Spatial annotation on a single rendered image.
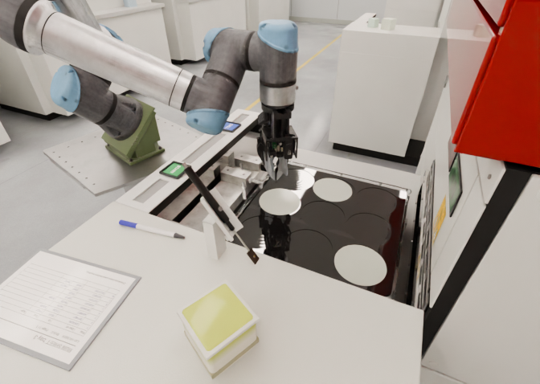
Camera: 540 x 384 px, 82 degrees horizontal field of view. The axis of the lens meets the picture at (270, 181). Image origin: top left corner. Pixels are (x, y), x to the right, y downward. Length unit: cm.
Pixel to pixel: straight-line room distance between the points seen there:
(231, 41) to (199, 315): 49
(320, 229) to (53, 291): 50
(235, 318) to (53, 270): 35
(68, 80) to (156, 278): 67
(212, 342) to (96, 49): 50
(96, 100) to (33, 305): 64
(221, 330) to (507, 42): 40
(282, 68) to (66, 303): 53
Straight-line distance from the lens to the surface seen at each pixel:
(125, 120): 111
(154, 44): 452
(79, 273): 62
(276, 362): 47
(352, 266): 65
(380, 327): 51
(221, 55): 65
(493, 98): 36
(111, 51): 64
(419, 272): 62
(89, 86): 107
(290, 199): 78
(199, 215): 78
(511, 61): 35
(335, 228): 72
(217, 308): 43
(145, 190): 76
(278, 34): 61
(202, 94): 62
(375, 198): 82
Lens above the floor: 139
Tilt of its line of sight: 36 degrees down
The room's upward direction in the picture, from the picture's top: straight up
